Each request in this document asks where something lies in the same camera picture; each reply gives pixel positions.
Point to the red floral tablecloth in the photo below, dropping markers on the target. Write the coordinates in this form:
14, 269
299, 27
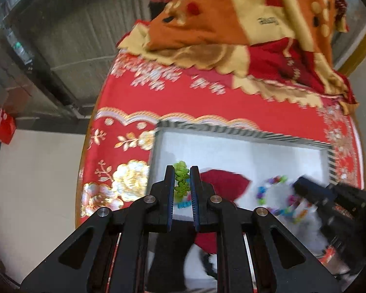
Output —
170, 97

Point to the orange floral blanket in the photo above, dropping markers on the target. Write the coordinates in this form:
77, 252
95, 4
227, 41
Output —
216, 15

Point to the striped cardboard box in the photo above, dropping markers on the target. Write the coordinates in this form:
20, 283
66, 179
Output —
231, 152

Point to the black scrunchie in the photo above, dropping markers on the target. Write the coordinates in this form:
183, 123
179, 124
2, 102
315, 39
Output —
208, 264

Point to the red box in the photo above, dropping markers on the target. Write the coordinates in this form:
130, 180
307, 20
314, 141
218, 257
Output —
3, 125

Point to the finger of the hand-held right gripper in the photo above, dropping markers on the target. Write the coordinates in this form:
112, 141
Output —
194, 195
171, 195
312, 190

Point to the dark red bow scrunchie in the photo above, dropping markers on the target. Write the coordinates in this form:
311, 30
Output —
225, 184

